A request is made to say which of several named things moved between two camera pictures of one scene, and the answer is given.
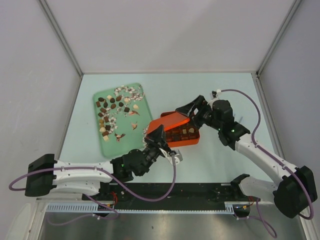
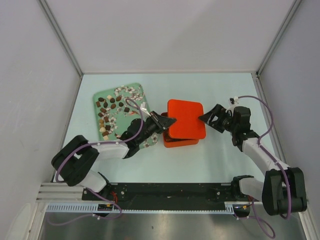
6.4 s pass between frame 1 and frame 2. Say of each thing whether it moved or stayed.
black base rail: stayed
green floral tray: stayed
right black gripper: moved
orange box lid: moved
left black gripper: moved
